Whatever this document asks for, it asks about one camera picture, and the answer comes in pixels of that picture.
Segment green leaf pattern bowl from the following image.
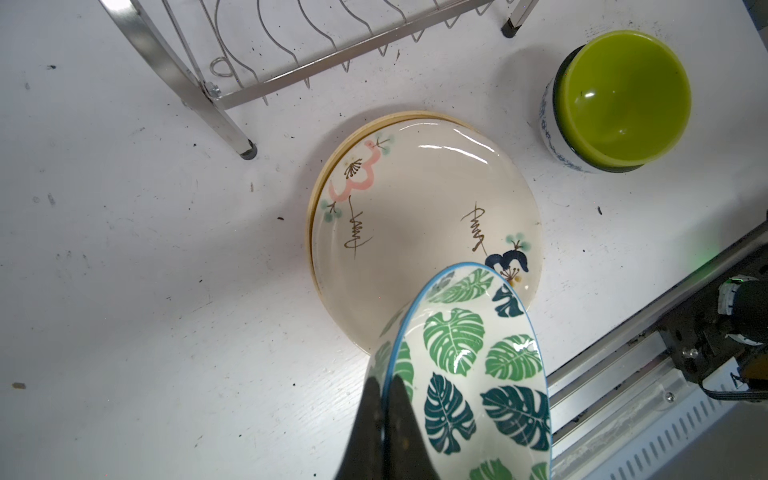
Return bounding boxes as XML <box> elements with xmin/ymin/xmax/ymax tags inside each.
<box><xmin>366</xmin><ymin>262</ymin><xmax>552</xmax><ymax>479</ymax></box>

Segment white floral plate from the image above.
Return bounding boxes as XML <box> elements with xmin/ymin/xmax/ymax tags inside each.
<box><xmin>312</xmin><ymin>119</ymin><xmax>543</xmax><ymax>352</ymax></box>

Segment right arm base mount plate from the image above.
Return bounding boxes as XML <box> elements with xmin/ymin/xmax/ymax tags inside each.
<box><xmin>659</xmin><ymin>246</ymin><xmax>767</xmax><ymax>402</ymax></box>

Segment silver two-tier dish rack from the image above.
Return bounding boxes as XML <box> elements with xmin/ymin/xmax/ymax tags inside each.
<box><xmin>98</xmin><ymin>0</ymin><xmax>541</xmax><ymax>161</ymax></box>

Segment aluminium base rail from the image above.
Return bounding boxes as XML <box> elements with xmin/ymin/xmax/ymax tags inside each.
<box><xmin>548</xmin><ymin>225</ymin><xmax>767</xmax><ymax>479</ymax></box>

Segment blue floral white bowl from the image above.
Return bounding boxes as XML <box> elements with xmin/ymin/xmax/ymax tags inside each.
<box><xmin>538</xmin><ymin>78</ymin><xmax>600</xmax><ymax>174</ymax></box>

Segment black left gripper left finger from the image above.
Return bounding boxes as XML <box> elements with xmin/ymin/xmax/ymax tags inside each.
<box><xmin>336</xmin><ymin>377</ymin><xmax>384</xmax><ymax>480</ymax></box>

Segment yellow plate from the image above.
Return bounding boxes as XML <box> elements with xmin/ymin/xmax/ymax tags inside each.
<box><xmin>305</xmin><ymin>110</ymin><xmax>479</xmax><ymax>297</ymax></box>

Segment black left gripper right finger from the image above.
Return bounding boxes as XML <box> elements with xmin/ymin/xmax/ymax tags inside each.
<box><xmin>383</xmin><ymin>376</ymin><xmax>439</xmax><ymax>480</ymax></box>

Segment lime green bowl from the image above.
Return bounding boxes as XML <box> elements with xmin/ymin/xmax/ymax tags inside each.
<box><xmin>552</xmin><ymin>30</ymin><xmax>692</xmax><ymax>173</ymax></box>

